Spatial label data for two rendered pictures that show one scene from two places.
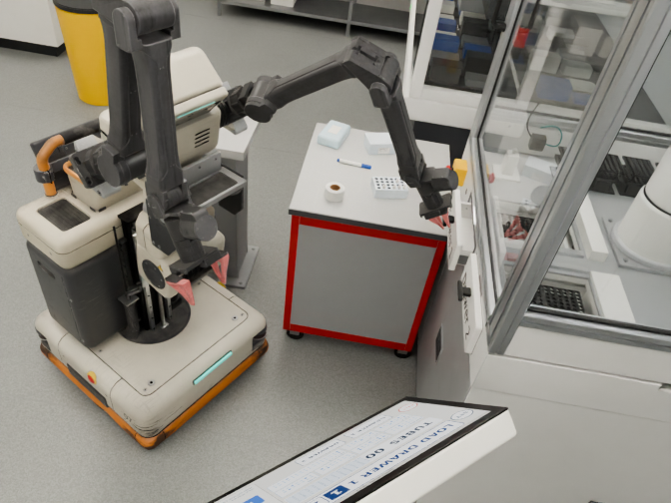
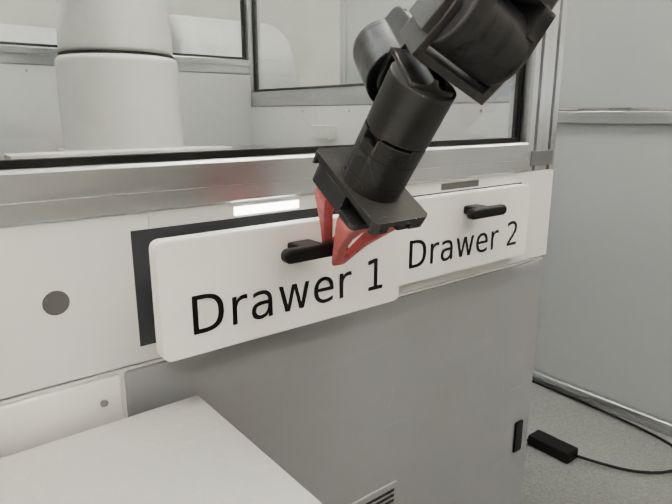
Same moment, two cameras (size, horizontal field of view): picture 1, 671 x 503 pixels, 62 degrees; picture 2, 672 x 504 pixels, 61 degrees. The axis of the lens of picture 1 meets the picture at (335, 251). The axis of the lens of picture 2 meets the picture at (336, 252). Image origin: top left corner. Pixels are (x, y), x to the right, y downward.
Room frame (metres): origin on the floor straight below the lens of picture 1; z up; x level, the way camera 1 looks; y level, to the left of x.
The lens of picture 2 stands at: (1.75, 0.09, 1.03)
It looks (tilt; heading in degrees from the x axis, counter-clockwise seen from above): 14 degrees down; 230
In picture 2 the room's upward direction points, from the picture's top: straight up
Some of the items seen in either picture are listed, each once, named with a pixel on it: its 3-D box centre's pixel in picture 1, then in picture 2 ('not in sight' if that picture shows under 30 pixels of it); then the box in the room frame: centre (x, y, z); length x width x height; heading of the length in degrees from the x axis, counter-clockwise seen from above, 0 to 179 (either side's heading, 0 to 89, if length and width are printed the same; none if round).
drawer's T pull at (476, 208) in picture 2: (464, 291); (479, 210); (1.11, -0.37, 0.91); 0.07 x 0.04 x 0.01; 178
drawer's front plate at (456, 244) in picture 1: (453, 228); (293, 274); (1.42, -0.37, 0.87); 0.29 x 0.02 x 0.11; 178
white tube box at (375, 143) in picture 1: (381, 143); not in sight; (2.02, -0.12, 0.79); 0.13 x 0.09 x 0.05; 108
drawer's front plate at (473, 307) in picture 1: (470, 300); (463, 230); (1.11, -0.39, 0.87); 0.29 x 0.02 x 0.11; 178
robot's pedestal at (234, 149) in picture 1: (221, 203); not in sight; (1.98, 0.55, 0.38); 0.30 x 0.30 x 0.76; 88
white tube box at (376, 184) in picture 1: (388, 187); not in sight; (1.73, -0.16, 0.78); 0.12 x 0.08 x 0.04; 103
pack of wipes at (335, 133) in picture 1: (334, 134); not in sight; (2.04, 0.08, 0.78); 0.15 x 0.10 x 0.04; 165
